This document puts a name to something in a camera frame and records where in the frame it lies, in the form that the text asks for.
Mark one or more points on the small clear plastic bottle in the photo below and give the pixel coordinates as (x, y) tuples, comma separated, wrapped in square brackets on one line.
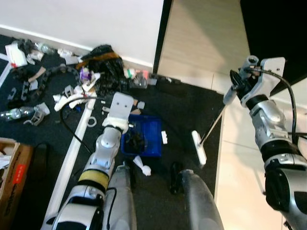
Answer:
[(45, 48)]

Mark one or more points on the white crumpled paper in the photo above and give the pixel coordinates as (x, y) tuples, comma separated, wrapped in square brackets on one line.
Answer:
[(142, 166)]

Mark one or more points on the blue plastic dustpan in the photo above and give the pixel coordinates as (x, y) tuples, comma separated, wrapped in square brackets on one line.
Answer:
[(151, 143)]

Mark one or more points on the silver robot leg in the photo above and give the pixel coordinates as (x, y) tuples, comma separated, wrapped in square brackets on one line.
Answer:
[(122, 201), (201, 206)]

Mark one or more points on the large clear plastic bottle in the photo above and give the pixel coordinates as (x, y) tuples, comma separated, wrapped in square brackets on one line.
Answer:
[(17, 113)]

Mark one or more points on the silver left robot leg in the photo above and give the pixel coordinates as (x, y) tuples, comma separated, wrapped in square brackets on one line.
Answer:
[(122, 201)]

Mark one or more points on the white plastic scrap pile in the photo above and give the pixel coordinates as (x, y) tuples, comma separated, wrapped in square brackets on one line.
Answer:
[(72, 100)]

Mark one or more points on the white carton with red print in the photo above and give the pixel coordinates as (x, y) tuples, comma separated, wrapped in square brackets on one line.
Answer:
[(17, 56)]

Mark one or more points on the black garbage bag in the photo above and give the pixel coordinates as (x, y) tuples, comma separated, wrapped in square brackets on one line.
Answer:
[(108, 76)]

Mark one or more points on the crushed clear plastic container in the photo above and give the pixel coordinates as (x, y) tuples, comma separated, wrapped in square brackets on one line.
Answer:
[(140, 80)]

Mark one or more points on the black cabinet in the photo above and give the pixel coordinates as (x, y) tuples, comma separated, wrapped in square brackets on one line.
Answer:
[(273, 28)]

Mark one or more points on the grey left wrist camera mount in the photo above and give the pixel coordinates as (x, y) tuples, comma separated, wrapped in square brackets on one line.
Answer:
[(120, 108)]

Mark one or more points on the brown cardboard box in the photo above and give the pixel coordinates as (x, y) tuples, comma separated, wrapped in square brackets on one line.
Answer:
[(17, 182)]

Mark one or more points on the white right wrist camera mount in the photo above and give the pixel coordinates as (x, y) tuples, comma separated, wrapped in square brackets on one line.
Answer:
[(268, 76)]

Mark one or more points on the green label plastic bottle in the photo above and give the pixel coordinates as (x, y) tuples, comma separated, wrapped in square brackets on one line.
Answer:
[(129, 73)]

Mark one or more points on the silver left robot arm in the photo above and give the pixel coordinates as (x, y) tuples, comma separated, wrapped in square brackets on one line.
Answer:
[(108, 148)]

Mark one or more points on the silver right robot leg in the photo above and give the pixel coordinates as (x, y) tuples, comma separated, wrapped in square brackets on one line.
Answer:
[(201, 206)]

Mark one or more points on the purple can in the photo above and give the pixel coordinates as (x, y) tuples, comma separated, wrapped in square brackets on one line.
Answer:
[(85, 75)]

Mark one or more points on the grey plastic bracket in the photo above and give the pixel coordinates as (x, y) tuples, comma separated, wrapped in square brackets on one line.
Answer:
[(38, 114)]

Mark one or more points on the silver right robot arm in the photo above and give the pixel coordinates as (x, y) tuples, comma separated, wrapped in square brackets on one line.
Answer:
[(271, 120)]

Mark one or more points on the brown cardboard strip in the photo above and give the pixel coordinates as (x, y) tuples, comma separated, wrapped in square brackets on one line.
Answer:
[(139, 104)]

